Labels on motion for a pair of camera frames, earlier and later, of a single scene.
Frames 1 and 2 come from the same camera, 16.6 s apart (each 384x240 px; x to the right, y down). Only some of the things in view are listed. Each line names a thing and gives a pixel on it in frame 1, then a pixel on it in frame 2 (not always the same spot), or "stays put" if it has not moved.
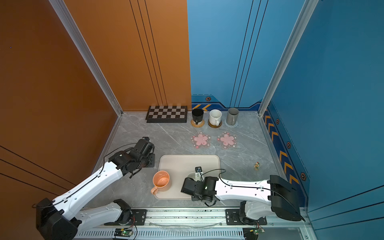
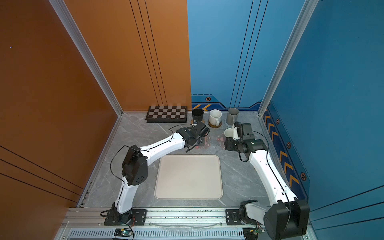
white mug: (215, 117) stays put
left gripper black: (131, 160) -> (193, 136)
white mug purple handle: (192, 175) -> (229, 132)
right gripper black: (194, 199) -> (228, 143)
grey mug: (231, 118) stays put
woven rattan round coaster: (193, 123) stays put
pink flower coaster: (200, 139) stays put
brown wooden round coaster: (213, 126) stays put
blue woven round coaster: (231, 126) stays put
